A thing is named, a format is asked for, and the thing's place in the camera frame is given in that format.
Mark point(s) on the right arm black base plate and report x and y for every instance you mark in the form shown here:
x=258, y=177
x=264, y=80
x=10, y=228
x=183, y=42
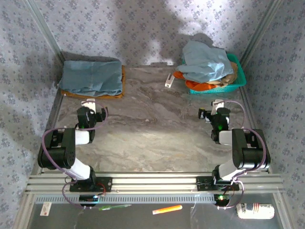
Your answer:
x=203, y=183

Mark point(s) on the orange marker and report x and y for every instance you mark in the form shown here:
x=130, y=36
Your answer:
x=166, y=209

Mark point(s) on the right black controller board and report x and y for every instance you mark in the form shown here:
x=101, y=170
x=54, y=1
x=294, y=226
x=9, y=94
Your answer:
x=221, y=199

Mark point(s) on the tan khaki trousers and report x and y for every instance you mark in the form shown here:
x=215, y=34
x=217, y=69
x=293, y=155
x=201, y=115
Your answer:
x=228, y=80

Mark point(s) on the white tag with red mark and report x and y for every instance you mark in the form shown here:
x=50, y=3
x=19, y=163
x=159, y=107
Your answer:
x=45, y=208

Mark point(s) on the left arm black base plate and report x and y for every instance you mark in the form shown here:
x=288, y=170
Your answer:
x=106, y=183

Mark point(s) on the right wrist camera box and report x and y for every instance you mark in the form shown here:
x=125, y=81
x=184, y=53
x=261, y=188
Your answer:
x=218, y=105

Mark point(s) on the aluminium corner post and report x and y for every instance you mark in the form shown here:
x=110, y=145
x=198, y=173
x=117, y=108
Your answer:
x=45, y=31
x=259, y=33

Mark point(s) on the teal plastic basket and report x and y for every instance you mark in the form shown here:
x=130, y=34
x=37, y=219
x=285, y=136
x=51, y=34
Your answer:
x=240, y=76

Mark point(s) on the denim blue trousers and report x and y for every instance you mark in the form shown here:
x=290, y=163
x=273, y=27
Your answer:
x=90, y=76

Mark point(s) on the black controller board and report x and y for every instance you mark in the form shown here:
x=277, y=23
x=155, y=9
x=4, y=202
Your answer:
x=221, y=199
x=88, y=198

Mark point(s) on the green pen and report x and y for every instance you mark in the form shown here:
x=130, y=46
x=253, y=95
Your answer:
x=114, y=207

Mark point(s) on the light blue trousers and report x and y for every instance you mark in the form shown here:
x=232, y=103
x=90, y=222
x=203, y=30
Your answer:
x=205, y=62

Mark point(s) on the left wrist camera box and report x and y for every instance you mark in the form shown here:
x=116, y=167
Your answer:
x=88, y=103

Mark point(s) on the aluminium mounting rail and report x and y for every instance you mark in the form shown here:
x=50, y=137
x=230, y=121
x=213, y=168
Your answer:
x=155, y=182

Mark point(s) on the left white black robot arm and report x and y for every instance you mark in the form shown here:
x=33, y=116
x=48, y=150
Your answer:
x=57, y=152

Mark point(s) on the orange trousers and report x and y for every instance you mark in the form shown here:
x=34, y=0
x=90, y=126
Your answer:
x=197, y=86

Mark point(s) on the left black controller board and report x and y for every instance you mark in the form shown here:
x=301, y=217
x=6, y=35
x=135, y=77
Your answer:
x=88, y=198

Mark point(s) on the white can with flag print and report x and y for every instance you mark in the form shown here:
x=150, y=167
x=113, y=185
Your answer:
x=255, y=211

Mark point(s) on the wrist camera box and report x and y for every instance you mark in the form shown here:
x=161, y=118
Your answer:
x=218, y=105
x=88, y=103

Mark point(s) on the white plastic block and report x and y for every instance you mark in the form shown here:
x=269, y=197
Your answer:
x=169, y=81

